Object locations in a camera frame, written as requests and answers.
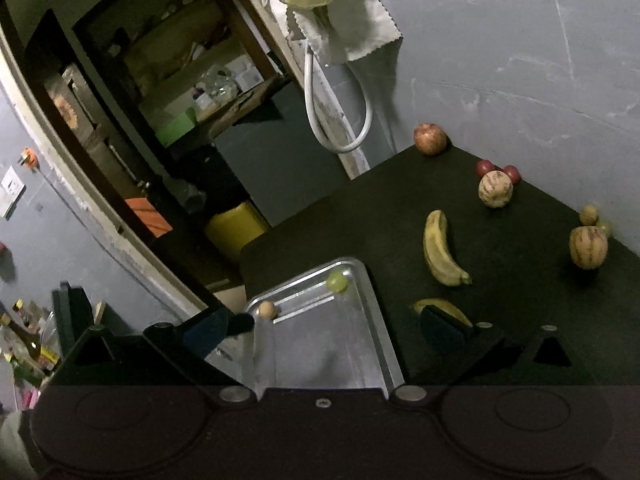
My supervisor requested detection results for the dark wooden shelf cabinet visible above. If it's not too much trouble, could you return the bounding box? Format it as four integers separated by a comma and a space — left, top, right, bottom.
22, 0, 293, 246

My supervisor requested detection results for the dark glass bottle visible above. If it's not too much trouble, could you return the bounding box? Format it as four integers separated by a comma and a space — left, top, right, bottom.
0, 312, 48, 366

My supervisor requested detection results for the red pomegranate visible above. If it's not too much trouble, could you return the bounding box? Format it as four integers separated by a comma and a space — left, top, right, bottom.
413, 123, 448, 156

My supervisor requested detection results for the yellow plastic container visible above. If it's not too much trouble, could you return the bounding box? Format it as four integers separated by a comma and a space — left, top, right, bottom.
204, 201, 271, 264

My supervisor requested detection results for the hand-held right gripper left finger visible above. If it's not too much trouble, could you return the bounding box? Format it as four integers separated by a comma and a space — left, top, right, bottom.
52, 308, 256, 404

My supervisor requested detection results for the dark grey cabinet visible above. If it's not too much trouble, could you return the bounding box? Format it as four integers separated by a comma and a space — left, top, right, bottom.
214, 82, 352, 227

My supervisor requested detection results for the metal tray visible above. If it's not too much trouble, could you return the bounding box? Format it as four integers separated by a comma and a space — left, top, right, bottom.
220, 256, 405, 392

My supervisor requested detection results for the white wall switch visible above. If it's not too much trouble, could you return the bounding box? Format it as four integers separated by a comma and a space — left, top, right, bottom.
0, 165, 27, 221

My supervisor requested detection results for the white hose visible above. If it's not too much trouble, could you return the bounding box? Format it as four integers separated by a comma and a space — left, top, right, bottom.
304, 40, 374, 154

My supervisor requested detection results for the green box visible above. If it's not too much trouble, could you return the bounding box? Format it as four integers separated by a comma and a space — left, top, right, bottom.
155, 107, 197, 148

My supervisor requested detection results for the white cloth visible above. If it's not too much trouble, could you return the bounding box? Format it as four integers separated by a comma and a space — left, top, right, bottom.
270, 0, 405, 64

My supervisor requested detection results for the orange striped box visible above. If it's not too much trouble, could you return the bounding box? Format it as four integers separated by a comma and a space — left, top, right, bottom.
125, 197, 174, 239

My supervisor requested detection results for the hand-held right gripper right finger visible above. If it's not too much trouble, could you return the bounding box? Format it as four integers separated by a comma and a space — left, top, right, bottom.
389, 308, 602, 404

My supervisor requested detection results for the striped pepino melon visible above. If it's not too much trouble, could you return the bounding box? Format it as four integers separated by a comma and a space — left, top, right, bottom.
478, 170, 514, 209
569, 226, 609, 271

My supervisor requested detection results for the yellow banana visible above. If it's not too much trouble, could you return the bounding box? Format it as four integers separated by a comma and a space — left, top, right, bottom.
423, 209, 473, 287
410, 298, 473, 328

